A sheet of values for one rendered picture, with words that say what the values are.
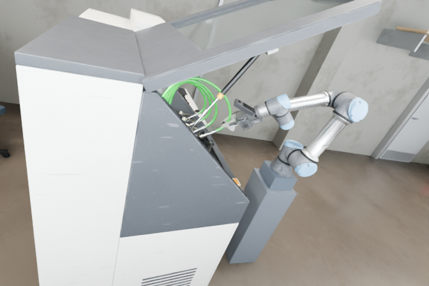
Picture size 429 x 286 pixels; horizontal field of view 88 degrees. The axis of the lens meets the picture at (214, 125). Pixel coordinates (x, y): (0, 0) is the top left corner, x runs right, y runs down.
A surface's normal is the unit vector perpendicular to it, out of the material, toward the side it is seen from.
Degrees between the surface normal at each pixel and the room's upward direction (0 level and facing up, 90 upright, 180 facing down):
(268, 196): 90
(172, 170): 90
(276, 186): 90
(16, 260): 0
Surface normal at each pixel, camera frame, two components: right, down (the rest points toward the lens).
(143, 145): 0.33, 0.51
